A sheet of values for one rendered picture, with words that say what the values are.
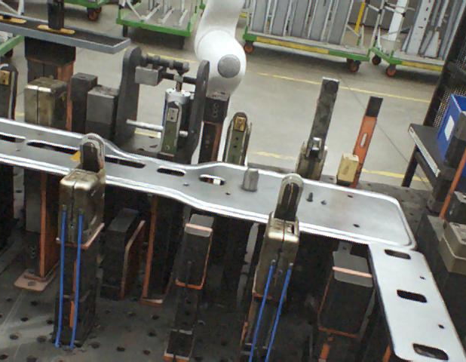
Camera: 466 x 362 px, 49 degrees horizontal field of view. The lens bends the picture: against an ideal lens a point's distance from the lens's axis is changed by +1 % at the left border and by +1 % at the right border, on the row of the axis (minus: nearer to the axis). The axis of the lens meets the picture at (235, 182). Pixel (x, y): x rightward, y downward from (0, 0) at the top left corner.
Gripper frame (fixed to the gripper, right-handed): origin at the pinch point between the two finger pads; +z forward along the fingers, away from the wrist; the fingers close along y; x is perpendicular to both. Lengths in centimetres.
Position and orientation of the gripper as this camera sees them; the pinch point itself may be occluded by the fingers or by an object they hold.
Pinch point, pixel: (56, 19)
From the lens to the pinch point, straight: 142.7
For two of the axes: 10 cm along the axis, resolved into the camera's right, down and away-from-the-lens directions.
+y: 0.4, 4.3, -9.0
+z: -1.7, 8.9, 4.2
